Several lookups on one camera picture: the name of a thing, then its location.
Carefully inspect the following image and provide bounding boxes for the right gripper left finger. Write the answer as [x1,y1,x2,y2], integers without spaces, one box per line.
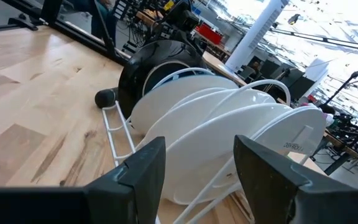
[85,136,167,224]

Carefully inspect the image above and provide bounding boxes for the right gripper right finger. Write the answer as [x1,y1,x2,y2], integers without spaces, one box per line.
[233,134,312,224]

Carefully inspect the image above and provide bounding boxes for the white wire dish rack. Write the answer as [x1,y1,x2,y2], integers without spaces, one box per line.
[101,67,323,224]

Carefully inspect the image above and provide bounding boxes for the black and white plate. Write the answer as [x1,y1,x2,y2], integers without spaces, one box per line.
[117,39,209,119]

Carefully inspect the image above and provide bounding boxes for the red and black crate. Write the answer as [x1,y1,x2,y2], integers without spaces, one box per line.
[195,23,223,45]

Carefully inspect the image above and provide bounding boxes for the tan wooden desk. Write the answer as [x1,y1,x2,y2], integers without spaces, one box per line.
[202,51,248,86]

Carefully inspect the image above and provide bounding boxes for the white pillar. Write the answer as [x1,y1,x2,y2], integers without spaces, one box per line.
[225,0,290,73]

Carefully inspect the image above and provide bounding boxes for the black office chairs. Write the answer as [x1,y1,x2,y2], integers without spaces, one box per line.
[237,55,315,102]

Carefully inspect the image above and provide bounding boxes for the black aluminium frame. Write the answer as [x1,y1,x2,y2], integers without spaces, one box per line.
[0,0,133,66]

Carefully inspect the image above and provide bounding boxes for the black overhead rail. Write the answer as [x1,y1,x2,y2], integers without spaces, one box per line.
[268,27,358,53]

